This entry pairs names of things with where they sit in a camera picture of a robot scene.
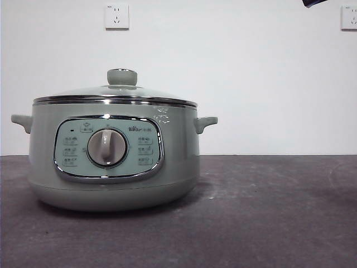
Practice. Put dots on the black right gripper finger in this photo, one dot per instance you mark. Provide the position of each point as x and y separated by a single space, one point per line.
311 2

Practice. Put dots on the glass lid with green knob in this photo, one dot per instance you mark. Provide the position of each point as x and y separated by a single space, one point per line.
122 77

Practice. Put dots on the sage green electric pot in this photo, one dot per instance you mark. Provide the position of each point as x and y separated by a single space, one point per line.
111 195

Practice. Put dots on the white wall socket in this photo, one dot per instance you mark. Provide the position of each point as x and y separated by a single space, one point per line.
117 16
350 18

